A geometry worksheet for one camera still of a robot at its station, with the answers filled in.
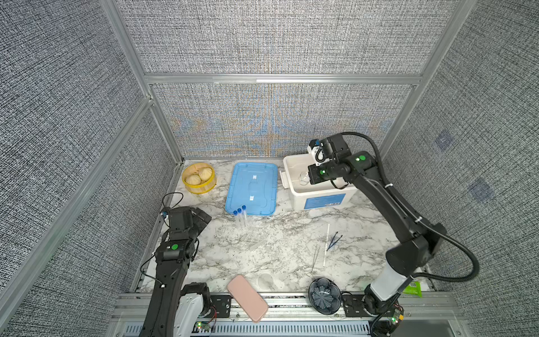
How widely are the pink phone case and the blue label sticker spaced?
0.41m

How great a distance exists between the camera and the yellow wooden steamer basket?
1.04 metres

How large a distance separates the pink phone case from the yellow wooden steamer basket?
449 mm

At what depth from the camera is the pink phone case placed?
72cm

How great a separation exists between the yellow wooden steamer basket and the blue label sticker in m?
0.49

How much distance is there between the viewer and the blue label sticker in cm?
92
